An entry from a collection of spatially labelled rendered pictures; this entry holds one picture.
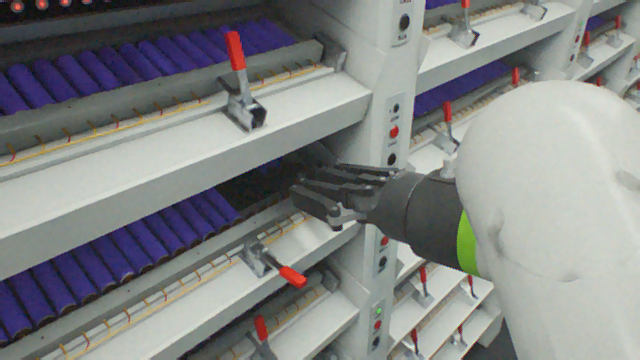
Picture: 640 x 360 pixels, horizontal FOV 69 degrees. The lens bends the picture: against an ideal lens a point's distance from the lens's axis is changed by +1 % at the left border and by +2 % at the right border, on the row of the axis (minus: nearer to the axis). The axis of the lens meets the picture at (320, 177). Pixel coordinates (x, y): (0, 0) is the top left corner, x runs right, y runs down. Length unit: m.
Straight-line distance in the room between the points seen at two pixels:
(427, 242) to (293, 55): 0.27
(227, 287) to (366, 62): 0.31
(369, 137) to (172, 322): 0.32
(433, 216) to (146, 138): 0.27
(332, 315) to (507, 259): 0.54
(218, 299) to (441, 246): 0.26
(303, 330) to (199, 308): 0.25
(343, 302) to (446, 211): 0.41
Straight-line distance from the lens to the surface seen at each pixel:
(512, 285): 0.25
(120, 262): 0.55
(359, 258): 0.73
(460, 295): 1.38
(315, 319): 0.76
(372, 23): 0.57
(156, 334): 0.53
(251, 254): 0.56
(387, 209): 0.46
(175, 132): 0.46
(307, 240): 0.61
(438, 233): 0.43
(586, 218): 0.24
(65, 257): 0.56
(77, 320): 0.52
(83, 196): 0.40
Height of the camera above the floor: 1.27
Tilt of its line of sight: 30 degrees down
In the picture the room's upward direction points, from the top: straight up
